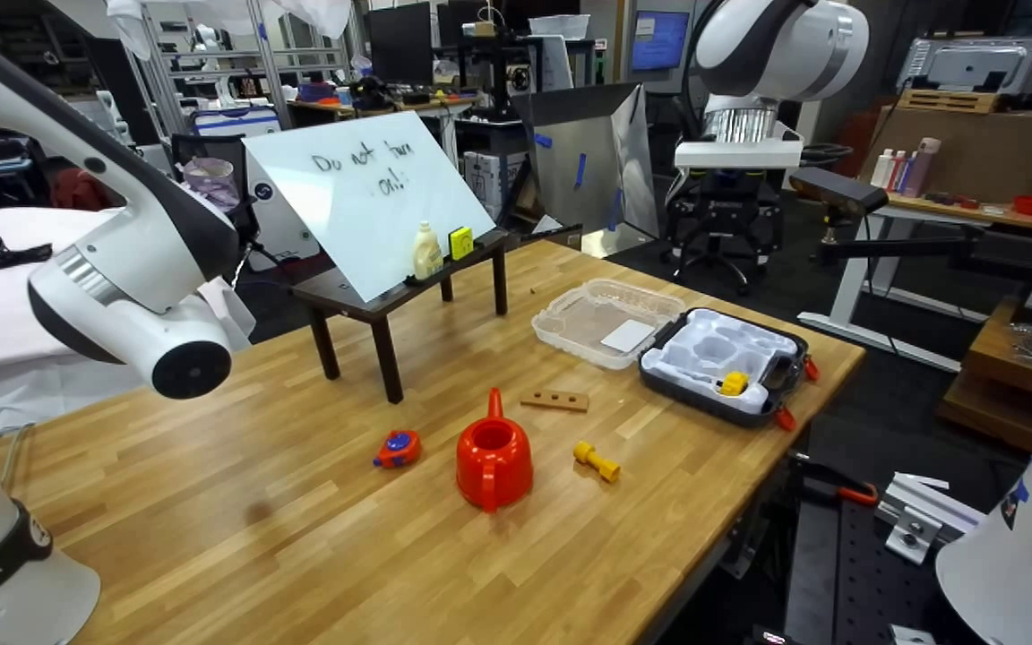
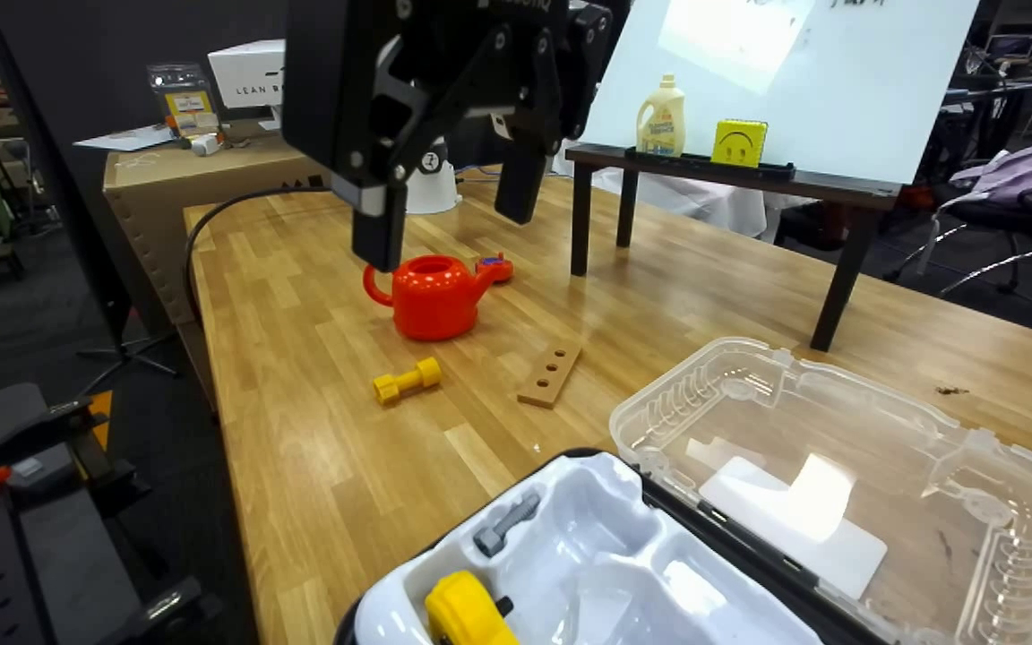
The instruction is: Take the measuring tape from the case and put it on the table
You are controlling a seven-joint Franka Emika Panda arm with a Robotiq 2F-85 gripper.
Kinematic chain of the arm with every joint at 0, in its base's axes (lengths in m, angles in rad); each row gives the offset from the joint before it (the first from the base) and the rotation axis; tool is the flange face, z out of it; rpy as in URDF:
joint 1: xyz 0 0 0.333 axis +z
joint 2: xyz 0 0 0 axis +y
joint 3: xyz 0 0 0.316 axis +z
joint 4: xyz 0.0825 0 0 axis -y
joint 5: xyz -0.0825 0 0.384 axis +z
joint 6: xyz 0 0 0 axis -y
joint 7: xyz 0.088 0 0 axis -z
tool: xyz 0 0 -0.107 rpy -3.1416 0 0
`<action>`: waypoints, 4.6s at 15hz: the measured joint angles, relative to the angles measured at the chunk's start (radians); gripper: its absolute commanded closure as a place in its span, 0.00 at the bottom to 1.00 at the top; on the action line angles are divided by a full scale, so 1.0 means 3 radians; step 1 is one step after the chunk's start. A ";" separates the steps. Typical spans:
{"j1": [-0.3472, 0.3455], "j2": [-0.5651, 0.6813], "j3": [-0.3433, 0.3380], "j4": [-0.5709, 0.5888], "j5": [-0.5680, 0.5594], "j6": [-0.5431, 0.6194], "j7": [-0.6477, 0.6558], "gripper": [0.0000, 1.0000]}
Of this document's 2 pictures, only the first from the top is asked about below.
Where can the yellow smiley block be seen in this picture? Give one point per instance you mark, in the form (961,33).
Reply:
(461,241)

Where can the red toy watering can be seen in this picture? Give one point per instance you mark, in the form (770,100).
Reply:
(498,466)

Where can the black perforated rack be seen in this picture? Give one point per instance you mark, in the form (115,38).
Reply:
(851,585)

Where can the yellow toy bolt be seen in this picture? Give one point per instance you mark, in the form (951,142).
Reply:
(595,463)

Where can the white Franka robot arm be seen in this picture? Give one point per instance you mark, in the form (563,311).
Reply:
(125,300)

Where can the black low stand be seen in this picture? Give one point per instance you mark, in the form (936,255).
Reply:
(389,359)

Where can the white whiteboard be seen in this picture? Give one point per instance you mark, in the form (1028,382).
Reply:
(359,204)

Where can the black desk white legs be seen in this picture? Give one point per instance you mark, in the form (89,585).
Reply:
(898,244)

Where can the clear plastic case lid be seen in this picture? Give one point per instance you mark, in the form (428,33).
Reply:
(591,317)

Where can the wooden crate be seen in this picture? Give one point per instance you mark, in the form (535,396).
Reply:
(1018,382)

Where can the blue red round toy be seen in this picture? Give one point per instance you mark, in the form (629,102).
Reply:
(398,449)

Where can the small white bottle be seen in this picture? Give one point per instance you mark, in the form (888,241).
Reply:
(883,170)

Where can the wooden strip with holes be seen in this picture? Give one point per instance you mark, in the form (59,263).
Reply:
(552,400)

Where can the blue computer monitor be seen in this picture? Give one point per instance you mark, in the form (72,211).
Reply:
(658,41)

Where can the grey plastic crate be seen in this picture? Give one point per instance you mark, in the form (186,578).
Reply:
(975,66)

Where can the white rounded device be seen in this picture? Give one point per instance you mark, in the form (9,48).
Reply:
(1018,541)

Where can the background white robot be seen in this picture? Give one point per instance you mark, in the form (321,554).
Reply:
(815,48)

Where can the brown cardboard panel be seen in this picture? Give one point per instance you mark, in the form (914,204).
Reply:
(982,150)

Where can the grey cardboard panel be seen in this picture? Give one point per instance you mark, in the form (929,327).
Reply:
(591,156)

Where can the white paper sheet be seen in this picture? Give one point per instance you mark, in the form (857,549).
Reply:
(629,336)

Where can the silver metal bracket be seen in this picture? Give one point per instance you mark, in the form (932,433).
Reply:
(929,514)

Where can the black toy tool case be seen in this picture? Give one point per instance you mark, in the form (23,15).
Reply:
(707,352)

